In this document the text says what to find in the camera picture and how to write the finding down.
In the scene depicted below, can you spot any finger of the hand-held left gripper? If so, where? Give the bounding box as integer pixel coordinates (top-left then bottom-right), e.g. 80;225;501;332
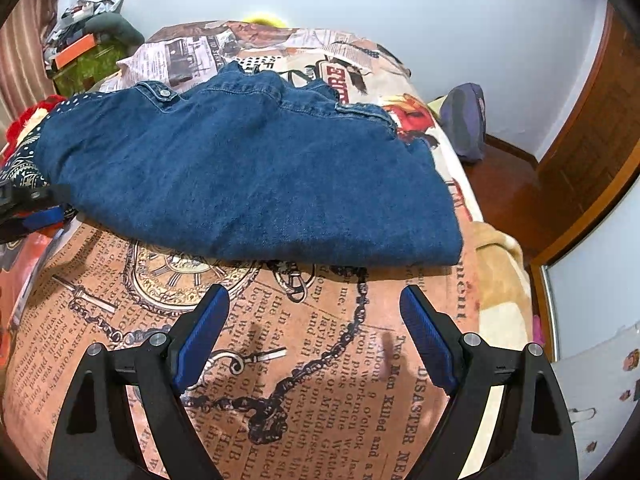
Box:
0;182;74;211
0;207;77;244

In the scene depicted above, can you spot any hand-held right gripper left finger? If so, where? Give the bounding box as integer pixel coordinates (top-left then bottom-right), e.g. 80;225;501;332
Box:
47;284;231;480

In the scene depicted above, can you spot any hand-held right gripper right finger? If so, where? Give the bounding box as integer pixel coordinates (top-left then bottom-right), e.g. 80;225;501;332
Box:
399;285;580;480

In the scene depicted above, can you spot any blue denim jacket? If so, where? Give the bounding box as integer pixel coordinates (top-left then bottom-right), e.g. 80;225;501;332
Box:
34;62;464;269

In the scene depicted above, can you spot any dark polka dot garment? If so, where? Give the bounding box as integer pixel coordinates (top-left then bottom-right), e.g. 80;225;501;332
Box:
0;92;107;187

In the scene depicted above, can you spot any orange plastic bag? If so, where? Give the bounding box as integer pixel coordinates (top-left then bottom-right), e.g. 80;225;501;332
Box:
0;227;68;366

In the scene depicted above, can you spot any red plush toy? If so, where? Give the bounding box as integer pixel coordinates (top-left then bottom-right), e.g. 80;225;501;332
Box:
0;94;67;162

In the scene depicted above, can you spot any beige fleece blanket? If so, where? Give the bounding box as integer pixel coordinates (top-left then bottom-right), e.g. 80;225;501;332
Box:
469;220;534;461

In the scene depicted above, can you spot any bed with printed cover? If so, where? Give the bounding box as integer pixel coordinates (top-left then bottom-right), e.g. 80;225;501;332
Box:
0;19;502;480

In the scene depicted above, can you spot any green patterned bag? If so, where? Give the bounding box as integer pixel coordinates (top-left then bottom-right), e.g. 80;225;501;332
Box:
49;42;134;94

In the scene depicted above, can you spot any brown striped curtain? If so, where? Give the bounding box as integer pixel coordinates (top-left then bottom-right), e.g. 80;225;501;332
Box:
0;0;69;133

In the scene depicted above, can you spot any orange box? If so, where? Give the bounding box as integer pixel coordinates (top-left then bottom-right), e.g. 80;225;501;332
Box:
53;34;99;70

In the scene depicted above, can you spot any wardrobe with heart stickers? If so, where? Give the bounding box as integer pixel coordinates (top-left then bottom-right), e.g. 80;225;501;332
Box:
530;179;640;362

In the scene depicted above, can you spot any grey pillow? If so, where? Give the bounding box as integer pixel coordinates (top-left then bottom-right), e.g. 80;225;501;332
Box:
84;12;146;47

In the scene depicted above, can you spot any pile of silver bags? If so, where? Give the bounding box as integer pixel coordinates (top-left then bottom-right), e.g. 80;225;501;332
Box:
44;0;127;61

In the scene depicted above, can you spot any grey backpack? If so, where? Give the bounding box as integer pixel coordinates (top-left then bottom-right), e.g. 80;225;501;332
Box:
442;83;487;162

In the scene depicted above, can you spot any brown wooden door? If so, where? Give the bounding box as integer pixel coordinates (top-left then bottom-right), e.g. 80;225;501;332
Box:
536;4;640;263

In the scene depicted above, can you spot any yellow round object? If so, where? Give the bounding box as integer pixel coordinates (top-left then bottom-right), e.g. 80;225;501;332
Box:
244;11;289;26

